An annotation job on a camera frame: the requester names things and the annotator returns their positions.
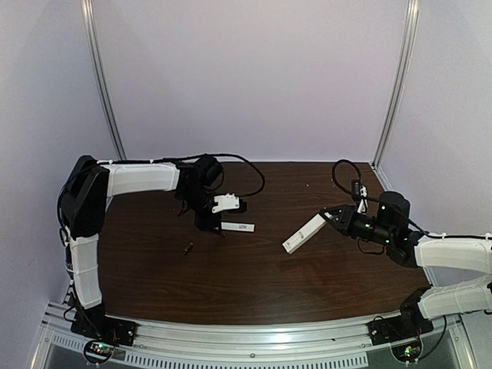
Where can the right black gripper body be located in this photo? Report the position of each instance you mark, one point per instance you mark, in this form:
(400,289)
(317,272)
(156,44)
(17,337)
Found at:
(342,217)

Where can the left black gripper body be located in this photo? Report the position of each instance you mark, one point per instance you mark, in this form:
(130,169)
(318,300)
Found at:
(207,221)

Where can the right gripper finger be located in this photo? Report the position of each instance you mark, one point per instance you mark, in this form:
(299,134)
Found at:
(336,223)
(333,213)

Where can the white battery cover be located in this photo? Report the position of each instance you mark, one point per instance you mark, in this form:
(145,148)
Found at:
(239,227)

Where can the white remote control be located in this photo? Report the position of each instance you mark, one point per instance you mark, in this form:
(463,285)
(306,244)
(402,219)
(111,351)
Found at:
(304,234)

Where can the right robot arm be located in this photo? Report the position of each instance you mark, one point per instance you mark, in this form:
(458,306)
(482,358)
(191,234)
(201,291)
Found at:
(415,248)

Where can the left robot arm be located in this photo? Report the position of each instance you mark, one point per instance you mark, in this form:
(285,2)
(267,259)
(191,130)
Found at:
(83,200)

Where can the black battery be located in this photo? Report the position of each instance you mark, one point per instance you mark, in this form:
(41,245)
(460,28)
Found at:
(188,249)

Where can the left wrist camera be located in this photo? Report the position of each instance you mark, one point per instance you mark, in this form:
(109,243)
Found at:
(230,203)

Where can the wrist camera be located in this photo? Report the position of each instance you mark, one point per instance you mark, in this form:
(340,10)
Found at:
(230,203)
(359,195)

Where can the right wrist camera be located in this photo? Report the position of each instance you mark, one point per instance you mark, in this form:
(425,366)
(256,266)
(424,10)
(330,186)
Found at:
(359,195)

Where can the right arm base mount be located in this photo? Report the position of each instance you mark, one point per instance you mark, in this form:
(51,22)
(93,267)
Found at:
(404,331)

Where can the front aluminium rail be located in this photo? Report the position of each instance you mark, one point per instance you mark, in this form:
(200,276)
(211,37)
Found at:
(344,343)

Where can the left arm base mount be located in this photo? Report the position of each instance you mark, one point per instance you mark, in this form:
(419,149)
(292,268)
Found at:
(105,334)

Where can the right aluminium frame post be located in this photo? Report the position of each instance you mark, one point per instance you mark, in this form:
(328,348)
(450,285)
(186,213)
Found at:
(404,61)

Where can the aluminium frame post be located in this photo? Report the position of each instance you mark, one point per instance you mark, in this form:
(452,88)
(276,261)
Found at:
(404,61)
(88,15)

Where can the left aluminium frame post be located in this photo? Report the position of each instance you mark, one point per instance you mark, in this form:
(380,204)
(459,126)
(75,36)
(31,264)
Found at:
(88,15)

